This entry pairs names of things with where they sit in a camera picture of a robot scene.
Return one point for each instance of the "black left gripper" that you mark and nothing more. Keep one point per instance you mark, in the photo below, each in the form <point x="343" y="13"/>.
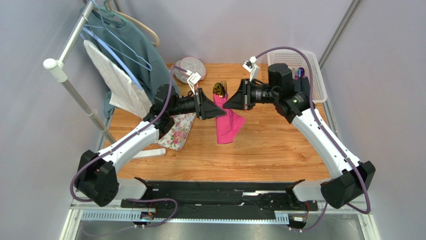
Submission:
<point x="205" y="108"/>

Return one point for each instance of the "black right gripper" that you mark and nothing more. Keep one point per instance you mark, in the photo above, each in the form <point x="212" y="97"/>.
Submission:
<point x="246" y="95"/>

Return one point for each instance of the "iridescent gold spoon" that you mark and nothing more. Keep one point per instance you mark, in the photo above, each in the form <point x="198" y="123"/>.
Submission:
<point x="217" y="89"/>

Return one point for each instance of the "iridescent fork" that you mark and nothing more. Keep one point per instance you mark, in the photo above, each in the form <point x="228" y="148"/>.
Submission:
<point x="224" y="91"/>

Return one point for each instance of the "magenta paper napkin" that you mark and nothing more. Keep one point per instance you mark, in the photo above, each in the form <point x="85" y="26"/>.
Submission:
<point x="227" y="126"/>

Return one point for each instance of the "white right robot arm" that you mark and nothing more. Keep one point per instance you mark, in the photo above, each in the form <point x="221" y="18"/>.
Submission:
<point x="350" y="177"/>

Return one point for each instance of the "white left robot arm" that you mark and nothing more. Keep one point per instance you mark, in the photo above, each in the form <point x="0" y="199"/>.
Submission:
<point x="96" y="179"/>

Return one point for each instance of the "dark rolled napkin bundle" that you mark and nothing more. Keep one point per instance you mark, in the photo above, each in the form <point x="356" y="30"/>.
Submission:
<point x="301" y="82"/>

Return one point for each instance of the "floral cloth mat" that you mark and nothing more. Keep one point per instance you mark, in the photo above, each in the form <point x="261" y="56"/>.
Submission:
<point x="175" y="139"/>

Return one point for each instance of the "white mesh laundry pouch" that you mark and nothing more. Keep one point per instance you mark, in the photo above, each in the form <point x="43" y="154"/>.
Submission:
<point x="192" y="64"/>

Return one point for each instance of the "white towel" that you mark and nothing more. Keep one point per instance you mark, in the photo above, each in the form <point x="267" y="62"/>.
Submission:
<point x="124" y="93"/>

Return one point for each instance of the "teal t-shirt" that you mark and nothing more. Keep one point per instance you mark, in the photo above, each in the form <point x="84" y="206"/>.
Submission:
<point x="130" y="65"/>

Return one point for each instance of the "wooden clothes hanger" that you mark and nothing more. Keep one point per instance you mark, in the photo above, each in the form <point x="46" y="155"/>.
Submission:
<point x="115" y="7"/>

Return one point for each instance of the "blue clothes hanger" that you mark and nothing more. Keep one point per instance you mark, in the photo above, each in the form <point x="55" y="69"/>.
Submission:
<point x="88" y="29"/>

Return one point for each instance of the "metal clothes rack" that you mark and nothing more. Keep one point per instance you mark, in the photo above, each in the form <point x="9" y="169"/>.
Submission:
<point x="56" y="66"/>

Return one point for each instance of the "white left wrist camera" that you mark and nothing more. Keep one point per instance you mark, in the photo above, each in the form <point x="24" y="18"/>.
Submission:
<point x="193" y="80"/>

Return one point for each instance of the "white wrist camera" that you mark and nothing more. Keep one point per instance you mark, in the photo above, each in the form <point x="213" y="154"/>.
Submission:
<point x="193" y="80"/>
<point x="252" y="67"/>

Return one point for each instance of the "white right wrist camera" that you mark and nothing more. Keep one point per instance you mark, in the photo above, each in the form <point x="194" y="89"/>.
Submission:
<point x="252" y="67"/>

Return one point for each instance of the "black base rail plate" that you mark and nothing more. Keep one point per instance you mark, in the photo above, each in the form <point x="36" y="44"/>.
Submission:
<point x="220" y="200"/>

